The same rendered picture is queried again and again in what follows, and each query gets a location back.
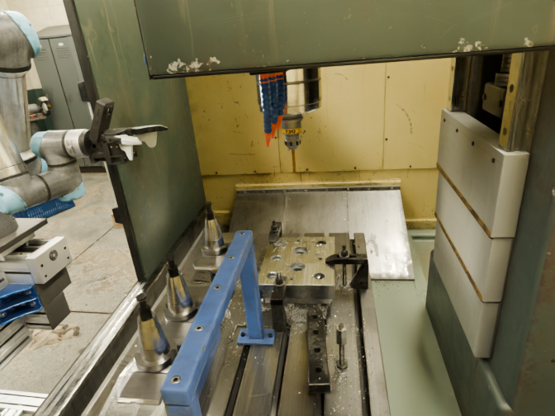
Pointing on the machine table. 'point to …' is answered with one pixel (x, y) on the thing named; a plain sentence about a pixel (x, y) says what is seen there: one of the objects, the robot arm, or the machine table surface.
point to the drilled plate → (296, 289)
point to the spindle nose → (298, 91)
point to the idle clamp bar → (317, 349)
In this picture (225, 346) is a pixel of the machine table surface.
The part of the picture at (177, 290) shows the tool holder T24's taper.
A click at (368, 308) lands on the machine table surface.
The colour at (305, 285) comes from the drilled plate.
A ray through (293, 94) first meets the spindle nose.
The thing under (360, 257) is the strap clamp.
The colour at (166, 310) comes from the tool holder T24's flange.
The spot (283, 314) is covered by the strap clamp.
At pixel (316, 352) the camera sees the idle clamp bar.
